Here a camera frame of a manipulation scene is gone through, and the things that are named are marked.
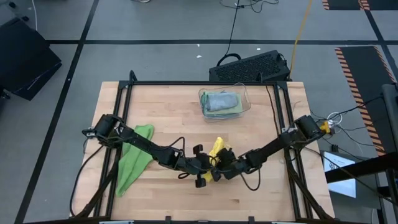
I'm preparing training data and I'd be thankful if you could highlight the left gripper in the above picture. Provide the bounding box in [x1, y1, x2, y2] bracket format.
[182, 144, 215, 189]

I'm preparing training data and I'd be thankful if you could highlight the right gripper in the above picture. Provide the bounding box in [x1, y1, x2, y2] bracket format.
[210, 147, 249, 183]

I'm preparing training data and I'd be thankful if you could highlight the yellow microfiber towel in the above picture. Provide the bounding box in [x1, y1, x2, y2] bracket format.
[203, 136, 233, 184]

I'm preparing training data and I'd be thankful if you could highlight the pale green microfiber towel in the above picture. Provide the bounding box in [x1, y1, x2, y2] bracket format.
[201, 90, 244, 118]

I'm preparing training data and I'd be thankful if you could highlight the plain grey microfiber towel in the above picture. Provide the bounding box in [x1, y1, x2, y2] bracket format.
[205, 92, 239, 112]

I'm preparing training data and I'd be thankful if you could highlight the bright green microfiber towel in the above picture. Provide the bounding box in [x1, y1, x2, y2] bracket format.
[115, 124, 155, 197]

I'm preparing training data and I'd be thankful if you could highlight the clear plastic bin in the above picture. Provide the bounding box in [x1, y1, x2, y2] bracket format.
[198, 82, 251, 123]

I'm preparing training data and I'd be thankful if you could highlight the black perforated computer case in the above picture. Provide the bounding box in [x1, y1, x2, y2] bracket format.
[208, 49, 292, 83]

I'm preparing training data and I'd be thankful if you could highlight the white printed sheet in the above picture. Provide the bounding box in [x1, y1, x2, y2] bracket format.
[323, 151, 357, 199]

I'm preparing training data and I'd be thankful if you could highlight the black metal beam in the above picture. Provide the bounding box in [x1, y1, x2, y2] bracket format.
[325, 152, 398, 184]

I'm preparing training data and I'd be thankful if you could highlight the black hazard-striped floor mat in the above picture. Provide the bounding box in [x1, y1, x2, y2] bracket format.
[334, 45, 398, 156]
[322, 0, 398, 11]

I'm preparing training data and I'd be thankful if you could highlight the large black equipment case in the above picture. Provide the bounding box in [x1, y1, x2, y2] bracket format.
[0, 17, 63, 101]

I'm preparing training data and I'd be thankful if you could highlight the black metal table frame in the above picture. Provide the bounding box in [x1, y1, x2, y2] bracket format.
[70, 70, 338, 224]

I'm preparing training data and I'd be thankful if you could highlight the black floor cable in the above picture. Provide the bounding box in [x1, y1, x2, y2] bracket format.
[216, 0, 243, 67]

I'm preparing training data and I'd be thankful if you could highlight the yellow cable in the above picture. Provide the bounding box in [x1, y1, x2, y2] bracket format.
[289, 0, 314, 71]

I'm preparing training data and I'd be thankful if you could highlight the grey metal post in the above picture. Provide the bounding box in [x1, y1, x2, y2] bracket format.
[381, 83, 398, 150]

